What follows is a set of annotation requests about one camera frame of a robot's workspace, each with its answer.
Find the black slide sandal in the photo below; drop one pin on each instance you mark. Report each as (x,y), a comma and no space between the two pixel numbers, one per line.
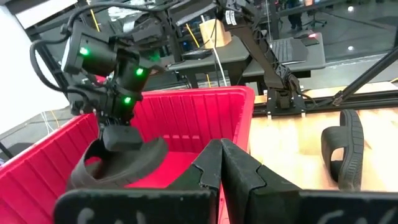
(353,149)
(140,165)

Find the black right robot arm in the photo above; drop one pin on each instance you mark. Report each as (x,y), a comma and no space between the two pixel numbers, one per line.
(93,59)

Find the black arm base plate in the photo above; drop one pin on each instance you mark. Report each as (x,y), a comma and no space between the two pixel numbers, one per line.
(295,107)

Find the person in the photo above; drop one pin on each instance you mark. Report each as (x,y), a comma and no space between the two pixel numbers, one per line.
(294,15)

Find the black office chair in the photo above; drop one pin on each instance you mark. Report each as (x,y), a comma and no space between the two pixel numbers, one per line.
(315,21)

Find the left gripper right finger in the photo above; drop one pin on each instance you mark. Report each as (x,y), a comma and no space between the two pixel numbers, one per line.
(311,208)

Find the wooden box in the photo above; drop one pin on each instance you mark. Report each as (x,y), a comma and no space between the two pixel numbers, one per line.
(219,37)

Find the black power adapter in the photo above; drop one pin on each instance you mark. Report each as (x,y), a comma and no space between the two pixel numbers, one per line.
(196,54)

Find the black device with red light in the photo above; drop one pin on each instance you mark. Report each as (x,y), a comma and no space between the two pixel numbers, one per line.
(311,40)

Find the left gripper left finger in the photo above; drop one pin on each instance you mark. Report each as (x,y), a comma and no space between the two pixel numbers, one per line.
(140,207)

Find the black laptop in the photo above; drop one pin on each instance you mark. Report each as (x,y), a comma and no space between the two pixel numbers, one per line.
(286,49)

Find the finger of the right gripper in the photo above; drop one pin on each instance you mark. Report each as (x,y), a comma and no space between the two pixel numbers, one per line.
(122,138)

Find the red plastic bin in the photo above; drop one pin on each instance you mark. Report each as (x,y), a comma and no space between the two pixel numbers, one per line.
(192,115)

